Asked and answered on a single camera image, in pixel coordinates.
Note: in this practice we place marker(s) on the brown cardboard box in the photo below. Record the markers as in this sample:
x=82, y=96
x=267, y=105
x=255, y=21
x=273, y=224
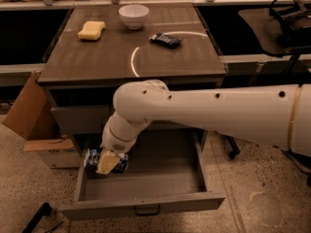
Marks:
x=31, y=118

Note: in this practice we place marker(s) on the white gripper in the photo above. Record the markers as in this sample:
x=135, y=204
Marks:
x=116, y=144

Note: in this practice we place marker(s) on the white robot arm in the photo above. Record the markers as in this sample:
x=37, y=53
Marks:
x=278, y=115

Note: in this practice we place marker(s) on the black office chair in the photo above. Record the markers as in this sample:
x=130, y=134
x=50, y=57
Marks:
x=284, y=28

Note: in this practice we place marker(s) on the blue pepsi can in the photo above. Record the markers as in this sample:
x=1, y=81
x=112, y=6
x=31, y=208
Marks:
x=92, y=157

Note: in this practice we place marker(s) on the open grey middle drawer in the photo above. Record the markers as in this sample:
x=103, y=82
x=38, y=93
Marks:
x=164, y=175

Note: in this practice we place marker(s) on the yellow sponge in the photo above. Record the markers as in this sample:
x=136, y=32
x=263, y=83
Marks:
x=91, y=30

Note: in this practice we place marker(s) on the grey drawer cabinet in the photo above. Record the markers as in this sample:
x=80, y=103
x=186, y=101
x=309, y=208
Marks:
x=86, y=73

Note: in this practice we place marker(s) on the white ceramic bowl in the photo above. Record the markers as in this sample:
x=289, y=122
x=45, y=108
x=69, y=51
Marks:
x=133, y=16

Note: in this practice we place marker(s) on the black rolling stand base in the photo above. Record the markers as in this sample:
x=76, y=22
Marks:
x=234, y=148

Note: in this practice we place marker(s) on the dark blue snack bag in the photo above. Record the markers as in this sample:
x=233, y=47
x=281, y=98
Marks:
x=165, y=40

